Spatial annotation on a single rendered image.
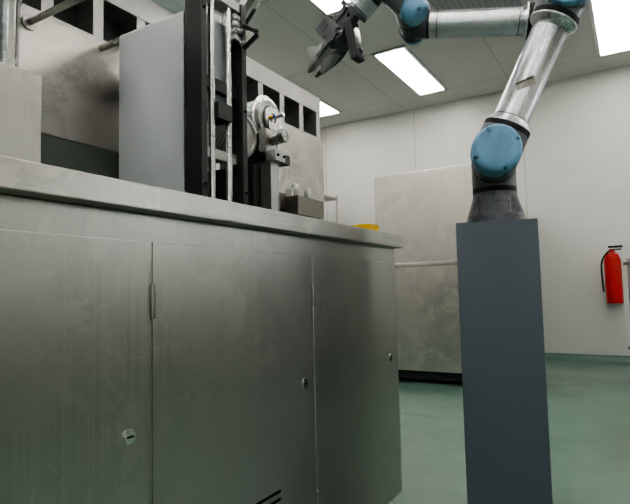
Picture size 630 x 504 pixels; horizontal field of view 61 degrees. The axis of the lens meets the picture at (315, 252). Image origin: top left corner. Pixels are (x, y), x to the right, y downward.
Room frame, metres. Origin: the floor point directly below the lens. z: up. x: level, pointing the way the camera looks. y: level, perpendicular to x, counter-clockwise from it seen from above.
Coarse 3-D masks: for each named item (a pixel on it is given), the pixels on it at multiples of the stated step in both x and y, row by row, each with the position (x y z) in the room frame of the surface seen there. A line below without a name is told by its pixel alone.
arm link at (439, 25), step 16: (432, 16) 1.45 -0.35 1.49; (448, 16) 1.44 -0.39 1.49; (464, 16) 1.42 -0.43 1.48; (480, 16) 1.41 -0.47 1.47; (496, 16) 1.40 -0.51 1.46; (512, 16) 1.39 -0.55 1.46; (528, 16) 1.37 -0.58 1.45; (400, 32) 1.51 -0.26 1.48; (416, 32) 1.48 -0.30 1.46; (432, 32) 1.47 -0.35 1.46; (448, 32) 1.46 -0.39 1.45; (464, 32) 1.45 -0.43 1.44; (480, 32) 1.44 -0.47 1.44; (496, 32) 1.43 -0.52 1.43; (512, 32) 1.42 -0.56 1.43; (528, 32) 1.39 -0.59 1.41
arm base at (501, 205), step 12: (480, 192) 1.42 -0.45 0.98; (492, 192) 1.40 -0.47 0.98; (504, 192) 1.39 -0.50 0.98; (516, 192) 1.42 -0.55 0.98; (480, 204) 1.41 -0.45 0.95; (492, 204) 1.39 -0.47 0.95; (504, 204) 1.38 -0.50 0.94; (516, 204) 1.40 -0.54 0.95; (468, 216) 1.45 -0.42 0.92; (480, 216) 1.40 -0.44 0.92; (492, 216) 1.38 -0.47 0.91; (504, 216) 1.38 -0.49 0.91; (516, 216) 1.38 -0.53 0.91
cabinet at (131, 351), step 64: (0, 256) 0.65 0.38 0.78; (64, 256) 0.72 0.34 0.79; (128, 256) 0.81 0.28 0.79; (192, 256) 0.93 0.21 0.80; (256, 256) 1.08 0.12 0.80; (320, 256) 1.31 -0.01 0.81; (384, 256) 1.65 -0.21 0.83; (0, 320) 0.65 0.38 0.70; (64, 320) 0.72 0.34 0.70; (128, 320) 0.81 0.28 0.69; (192, 320) 0.93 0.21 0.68; (256, 320) 1.08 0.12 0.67; (320, 320) 1.30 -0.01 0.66; (384, 320) 1.63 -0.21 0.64; (0, 384) 0.65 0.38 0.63; (64, 384) 0.72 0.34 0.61; (128, 384) 0.81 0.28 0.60; (192, 384) 0.93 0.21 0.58; (256, 384) 1.08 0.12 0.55; (320, 384) 1.29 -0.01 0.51; (384, 384) 1.61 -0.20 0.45; (0, 448) 0.65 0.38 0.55; (64, 448) 0.72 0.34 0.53; (128, 448) 0.81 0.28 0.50; (192, 448) 0.93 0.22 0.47; (256, 448) 1.08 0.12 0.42; (320, 448) 1.29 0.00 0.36; (384, 448) 1.60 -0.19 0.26
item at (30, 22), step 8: (72, 0) 1.17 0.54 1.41; (80, 0) 1.17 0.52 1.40; (56, 8) 1.21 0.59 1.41; (64, 8) 1.20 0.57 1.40; (24, 16) 1.26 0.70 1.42; (32, 16) 1.28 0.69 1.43; (40, 16) 1.24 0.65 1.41; (48, 16) 1.23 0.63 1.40; (24, 24) 1.26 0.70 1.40; (32, 24) 1.27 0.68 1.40
